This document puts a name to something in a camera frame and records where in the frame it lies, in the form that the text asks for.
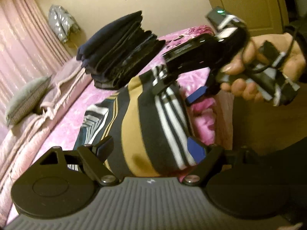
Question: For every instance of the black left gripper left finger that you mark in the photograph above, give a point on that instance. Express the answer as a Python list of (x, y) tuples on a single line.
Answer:
[(87, 159)]

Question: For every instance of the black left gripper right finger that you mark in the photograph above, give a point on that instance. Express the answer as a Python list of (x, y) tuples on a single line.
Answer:
[(211, 158)]

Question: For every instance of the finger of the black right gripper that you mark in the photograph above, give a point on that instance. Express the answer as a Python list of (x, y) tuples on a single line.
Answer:
[(161, 84), (209, 89)]

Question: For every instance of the striped teal yellow sweater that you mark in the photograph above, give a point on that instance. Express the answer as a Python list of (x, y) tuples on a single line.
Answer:
[(150, 132)]

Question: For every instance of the stack of dark folded clothes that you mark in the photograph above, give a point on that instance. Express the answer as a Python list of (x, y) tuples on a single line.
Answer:
[(119, 51)]

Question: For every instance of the right human hand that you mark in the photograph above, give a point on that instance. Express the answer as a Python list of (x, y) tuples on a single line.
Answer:
[(294, 66)]

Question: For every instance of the pink floral bed sheet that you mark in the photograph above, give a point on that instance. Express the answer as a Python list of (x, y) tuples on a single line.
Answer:
[(65, 132)]

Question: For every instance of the beige wooden door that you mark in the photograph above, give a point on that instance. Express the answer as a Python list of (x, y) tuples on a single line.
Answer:
[(261, 16)]

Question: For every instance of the folded mauve quilt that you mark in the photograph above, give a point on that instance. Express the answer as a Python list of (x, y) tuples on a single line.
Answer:
[(24, 140)]

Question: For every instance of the grey green pillow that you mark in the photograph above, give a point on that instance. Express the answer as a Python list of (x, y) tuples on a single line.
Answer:
[(25, 100)]

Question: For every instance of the silver patterned bag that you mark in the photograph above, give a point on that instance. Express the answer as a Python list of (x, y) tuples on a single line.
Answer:
[(62, 23)]

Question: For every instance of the pink curtain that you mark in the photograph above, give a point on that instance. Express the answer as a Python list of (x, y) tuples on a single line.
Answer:
[(29, 49)]

